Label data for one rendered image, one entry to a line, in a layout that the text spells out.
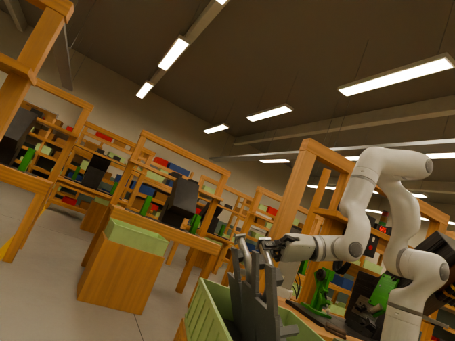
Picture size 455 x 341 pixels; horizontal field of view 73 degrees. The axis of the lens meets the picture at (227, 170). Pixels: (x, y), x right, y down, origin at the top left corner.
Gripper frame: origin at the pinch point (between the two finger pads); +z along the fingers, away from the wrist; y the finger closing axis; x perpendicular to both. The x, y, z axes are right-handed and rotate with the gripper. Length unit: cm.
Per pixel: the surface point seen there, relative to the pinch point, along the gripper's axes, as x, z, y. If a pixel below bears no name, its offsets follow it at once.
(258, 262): 6.1, 4.7, 1.8
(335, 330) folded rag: 3, -50, -62
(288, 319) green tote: 4.4, -19.3, -42.2
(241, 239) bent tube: -12.1, 4.1, -10.6
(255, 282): 10.1, 5.5, -2.3
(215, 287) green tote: -6.6, 10.8, -34.0
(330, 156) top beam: -101, -81, -35
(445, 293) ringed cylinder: -13, -128, -63
